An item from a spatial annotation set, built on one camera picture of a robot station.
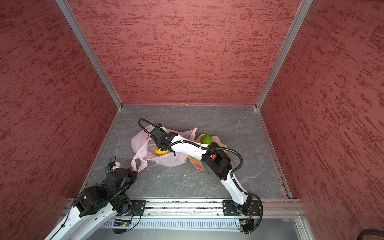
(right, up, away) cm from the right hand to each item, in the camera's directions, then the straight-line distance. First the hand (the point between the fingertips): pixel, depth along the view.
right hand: (170, 141), depth 90 cm
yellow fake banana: (-7, -7, +2) cm, 10 cm away
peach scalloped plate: (+17, -11, -6) cm, 21 cm away
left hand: (-14, -16, -14) cm, 25 cm away
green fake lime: (+23, +1, -1) cm, 23 cm away
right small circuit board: (+39, -37, -19) cm, 57 cm away
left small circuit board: (-23, -38, -18) cm, 48 cm away
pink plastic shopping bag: (-13, 0, -11) cm, 17 cm away
